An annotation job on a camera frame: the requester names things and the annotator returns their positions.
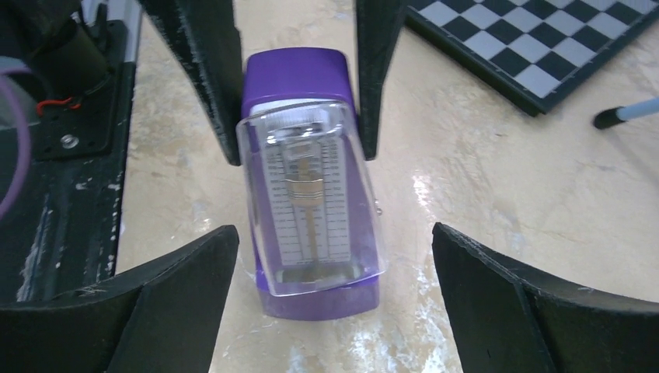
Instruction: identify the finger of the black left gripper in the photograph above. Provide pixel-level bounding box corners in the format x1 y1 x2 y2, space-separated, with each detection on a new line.
140 0 243 166
354 0 407 161

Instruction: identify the clear plastic metronome cover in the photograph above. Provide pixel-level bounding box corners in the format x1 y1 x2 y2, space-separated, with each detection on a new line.
237 99 388 297

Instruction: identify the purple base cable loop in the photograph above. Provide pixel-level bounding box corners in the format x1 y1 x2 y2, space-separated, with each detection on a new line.
0 64 33 220

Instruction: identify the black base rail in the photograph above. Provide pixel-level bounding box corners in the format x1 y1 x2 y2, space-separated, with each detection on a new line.
1 20 135 304

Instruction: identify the black white checkerboard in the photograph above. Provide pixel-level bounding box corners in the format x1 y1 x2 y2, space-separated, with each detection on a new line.
406 0 658 117

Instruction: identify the light blue music stand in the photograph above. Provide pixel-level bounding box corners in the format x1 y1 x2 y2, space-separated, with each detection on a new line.
592 97 659 130

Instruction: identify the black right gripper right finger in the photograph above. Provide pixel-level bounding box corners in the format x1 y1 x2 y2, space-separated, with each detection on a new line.
432 223 658 372

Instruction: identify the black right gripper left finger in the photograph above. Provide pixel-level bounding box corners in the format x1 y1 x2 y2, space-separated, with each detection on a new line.
1 225 239 372

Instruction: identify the purple metronome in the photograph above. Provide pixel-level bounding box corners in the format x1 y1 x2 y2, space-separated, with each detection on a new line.
237 47 386 321

